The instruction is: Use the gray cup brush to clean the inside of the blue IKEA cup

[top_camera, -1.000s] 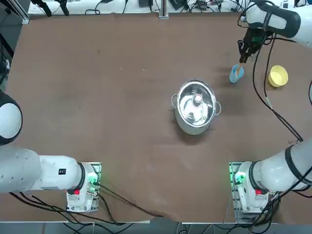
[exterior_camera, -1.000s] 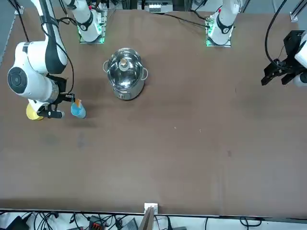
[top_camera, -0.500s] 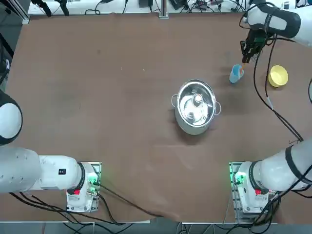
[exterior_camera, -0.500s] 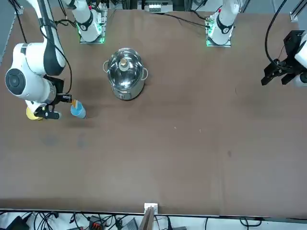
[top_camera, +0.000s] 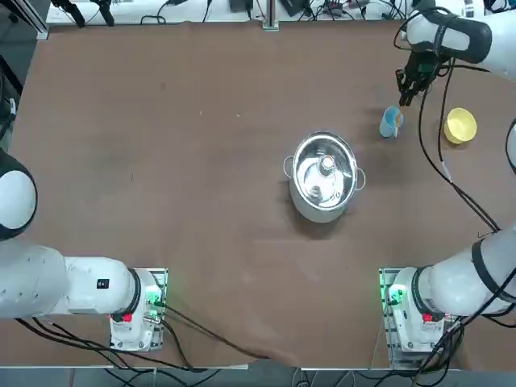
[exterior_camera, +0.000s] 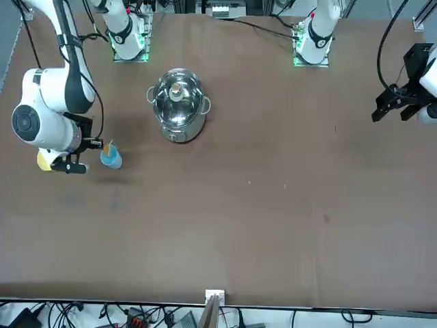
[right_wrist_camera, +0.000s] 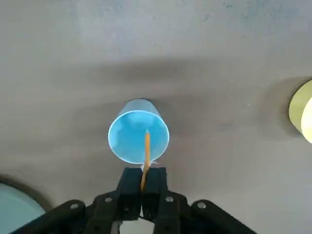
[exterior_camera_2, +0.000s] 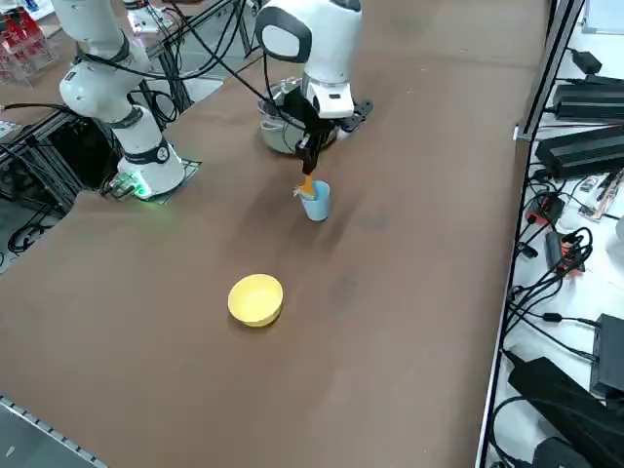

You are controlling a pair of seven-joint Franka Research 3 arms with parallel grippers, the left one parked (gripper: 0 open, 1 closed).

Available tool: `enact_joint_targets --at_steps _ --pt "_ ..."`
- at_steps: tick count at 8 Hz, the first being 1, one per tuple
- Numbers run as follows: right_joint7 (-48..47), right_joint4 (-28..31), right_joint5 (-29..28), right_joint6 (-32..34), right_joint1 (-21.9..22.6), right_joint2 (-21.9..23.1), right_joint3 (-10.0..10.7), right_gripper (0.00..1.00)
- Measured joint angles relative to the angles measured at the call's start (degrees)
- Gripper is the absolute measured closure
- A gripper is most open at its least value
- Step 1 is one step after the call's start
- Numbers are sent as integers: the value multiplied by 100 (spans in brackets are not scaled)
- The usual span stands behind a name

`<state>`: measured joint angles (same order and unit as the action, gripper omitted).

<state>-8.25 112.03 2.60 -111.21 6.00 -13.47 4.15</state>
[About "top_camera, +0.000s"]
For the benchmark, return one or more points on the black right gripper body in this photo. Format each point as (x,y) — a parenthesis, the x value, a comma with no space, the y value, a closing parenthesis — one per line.
(414,64)

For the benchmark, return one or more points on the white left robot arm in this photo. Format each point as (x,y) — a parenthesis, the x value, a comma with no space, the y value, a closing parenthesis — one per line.
(92,286)

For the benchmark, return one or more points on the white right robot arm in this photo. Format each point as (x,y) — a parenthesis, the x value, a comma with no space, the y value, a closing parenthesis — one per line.
(455,282)

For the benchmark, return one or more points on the blue plastic cup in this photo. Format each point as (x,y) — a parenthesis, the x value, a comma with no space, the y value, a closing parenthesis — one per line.
(386,127)

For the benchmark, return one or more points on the yellow plastic bowl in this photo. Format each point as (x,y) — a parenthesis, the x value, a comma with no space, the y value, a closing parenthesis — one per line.
(459,123)

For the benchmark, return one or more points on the black device with red ports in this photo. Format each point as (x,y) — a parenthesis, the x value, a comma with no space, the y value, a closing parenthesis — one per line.
(332,5)

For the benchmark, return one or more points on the black tripod leg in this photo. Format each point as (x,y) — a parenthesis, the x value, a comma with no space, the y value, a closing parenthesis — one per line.
(76,16)
(106,14)

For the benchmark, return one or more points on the glass pot lid with knob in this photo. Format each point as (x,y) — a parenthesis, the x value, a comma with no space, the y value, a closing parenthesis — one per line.
(322,185)

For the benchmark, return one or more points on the dark grey power adapter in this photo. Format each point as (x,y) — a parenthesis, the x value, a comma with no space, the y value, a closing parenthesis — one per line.
(291,7)

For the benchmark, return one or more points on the stainless steel pot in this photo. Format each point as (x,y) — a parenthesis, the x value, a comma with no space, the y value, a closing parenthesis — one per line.
(318,215)

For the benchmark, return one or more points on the aluminium frame rail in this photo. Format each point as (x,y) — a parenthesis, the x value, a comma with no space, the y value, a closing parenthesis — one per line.
(40,30)

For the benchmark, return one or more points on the camera mount post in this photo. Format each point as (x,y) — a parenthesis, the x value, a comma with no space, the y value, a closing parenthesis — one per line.
(271,16)

